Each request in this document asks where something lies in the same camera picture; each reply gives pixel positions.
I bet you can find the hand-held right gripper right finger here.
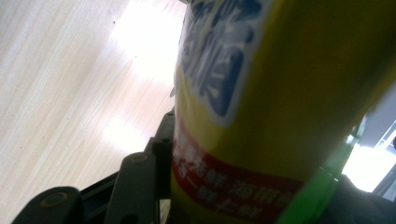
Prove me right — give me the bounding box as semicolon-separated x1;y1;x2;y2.
317;175;396;224

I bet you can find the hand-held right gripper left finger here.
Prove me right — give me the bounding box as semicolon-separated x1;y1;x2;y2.
148;106;176;201

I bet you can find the yellow seasoning pouch green cap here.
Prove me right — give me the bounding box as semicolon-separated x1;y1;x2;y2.
169;0;396;224

